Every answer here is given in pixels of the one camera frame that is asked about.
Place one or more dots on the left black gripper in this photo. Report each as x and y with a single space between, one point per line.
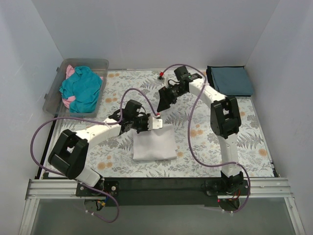
143 123

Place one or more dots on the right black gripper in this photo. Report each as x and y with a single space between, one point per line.
167 93

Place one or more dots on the white t shirt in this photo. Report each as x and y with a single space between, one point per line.
155 145

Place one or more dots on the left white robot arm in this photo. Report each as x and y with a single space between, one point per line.
69 153

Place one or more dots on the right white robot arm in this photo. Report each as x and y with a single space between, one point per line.
225 119

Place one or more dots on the floral table mat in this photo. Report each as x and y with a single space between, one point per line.
198 149

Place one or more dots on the clear plastic bin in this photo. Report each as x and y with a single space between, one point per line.
53 101

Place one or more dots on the folded dark blue t shirt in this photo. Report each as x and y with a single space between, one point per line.
230 80

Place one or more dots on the pink t shirt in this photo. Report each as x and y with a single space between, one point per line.
69 72

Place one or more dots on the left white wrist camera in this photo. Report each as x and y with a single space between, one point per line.
154 123

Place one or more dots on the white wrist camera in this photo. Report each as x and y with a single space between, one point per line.
154 123
163 79

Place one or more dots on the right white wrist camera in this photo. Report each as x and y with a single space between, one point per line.
163 79

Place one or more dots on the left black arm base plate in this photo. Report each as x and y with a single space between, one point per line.
109 187

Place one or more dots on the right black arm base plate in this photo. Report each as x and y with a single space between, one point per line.
215 189

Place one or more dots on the aluminium frame rail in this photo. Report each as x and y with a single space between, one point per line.
155 191

